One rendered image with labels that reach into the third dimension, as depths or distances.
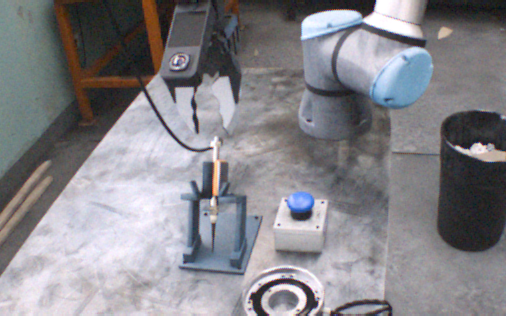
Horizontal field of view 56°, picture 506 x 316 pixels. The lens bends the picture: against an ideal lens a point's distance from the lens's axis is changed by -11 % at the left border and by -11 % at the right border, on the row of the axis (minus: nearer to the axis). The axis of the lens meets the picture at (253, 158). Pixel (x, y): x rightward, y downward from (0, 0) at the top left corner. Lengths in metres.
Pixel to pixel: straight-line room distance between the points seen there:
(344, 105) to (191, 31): 0.46
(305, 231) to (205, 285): 0.16
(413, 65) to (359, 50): 0.10
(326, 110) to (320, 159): 0.10
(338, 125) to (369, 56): 0.19
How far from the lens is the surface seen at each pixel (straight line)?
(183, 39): 0.61
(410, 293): 1.81
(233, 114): 0.70
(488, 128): 2.00
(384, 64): 0.86
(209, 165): 0.75
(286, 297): 0.71
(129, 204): 0.94
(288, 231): 0.77
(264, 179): 0.94
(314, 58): 0.98
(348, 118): 1.02
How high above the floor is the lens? 1.35
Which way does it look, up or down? 34 degrees down
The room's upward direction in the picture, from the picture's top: 7 degrees counter-clockwise
